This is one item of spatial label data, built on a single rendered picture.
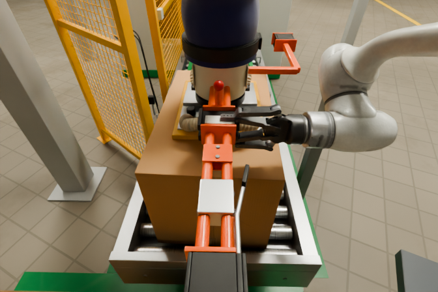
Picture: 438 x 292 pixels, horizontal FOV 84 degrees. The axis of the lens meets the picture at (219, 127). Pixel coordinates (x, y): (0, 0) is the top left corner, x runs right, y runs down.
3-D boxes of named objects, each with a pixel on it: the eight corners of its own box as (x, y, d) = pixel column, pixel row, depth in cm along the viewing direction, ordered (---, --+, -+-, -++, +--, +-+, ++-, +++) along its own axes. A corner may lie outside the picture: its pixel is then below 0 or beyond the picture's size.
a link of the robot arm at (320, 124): (326, 156, 59) (301, 156, 59) (315, 131, 66) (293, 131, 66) (339, 128, 53) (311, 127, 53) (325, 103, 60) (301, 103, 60)
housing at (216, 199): (199, 192, 48) (198, 178, 46) (234, 193, 48) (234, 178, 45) (196, 226, 43) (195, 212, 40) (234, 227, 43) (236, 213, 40)
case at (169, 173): (184, 135, 136) (176, 70, 111) (257, 138, 135) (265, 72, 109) (158, 242, 90) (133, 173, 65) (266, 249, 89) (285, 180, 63)
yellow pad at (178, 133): (186, 84, 101) (184, 73, 98) (210, 84, 101) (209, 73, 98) (172, 139, 75) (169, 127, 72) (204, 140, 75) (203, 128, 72)
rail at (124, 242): (189, 46, 273) (188, 29, 261) (195, 46, 273) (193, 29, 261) (124, 274, 95) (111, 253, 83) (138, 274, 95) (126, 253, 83)
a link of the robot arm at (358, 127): (321, 157, 62) (314, 111, 67) (382, 158, 62) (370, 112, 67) (340, 143, 52) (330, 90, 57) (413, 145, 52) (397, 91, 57)
